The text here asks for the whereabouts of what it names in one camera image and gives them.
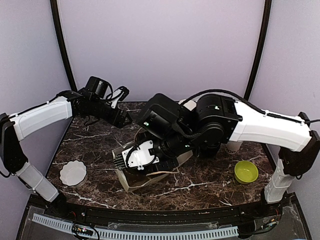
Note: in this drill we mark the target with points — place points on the white scalloped bowl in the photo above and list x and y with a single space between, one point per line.
73 174

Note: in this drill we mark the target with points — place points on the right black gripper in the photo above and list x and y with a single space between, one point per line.
166 166

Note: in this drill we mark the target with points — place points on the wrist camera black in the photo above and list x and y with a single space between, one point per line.
97 86
158 115

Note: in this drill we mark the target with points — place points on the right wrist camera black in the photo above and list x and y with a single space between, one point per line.
158 115

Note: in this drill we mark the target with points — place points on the stack of paper cups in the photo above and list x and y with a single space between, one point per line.
188 106

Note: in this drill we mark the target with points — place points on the left black frame post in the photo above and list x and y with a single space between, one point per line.
61 44

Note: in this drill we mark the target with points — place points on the right black frame post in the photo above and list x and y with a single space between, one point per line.
259 48

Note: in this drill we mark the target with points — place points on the white cable duct strip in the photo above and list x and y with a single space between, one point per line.
97 233

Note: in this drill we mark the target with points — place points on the cream paper bag with handles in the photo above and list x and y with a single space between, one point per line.
141 162

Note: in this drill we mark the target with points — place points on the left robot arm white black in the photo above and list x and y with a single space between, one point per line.
67 104

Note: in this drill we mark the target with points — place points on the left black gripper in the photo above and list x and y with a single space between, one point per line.
119 123

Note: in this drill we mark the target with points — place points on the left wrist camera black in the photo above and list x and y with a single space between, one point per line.
97 86

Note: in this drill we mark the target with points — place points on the green bowl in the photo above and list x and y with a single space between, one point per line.
245 172

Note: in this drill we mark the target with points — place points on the black frame post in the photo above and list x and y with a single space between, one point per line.
61 44
259 48

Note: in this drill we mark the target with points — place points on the white cup holding straws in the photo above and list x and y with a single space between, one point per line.
233 147

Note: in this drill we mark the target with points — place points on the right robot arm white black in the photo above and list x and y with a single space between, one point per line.
215 119

